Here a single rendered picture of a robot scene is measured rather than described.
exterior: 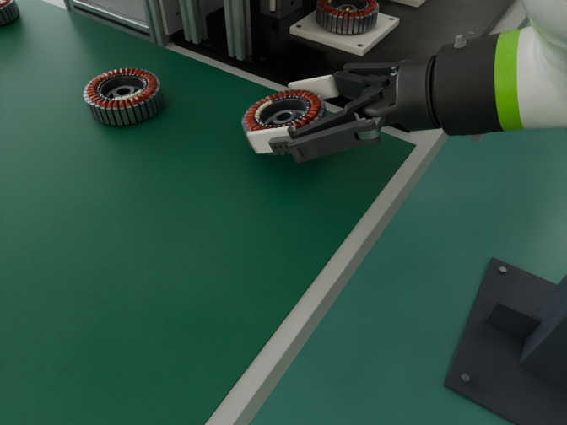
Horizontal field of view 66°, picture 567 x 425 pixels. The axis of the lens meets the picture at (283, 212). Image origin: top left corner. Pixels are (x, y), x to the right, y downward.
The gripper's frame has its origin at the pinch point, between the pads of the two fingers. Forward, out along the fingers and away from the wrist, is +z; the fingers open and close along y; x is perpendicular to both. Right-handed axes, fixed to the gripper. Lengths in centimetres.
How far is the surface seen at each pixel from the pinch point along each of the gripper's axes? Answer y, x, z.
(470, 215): 76, -90, 4
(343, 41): 27.0, -2.3, 3.0
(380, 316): 23, -82, 18
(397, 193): -1.6, -12.5, -12.6
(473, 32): 43.6, -12.4, -13.8
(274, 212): -11.8, -6.5, -1.6
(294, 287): -20.4, -9.1, -7.7
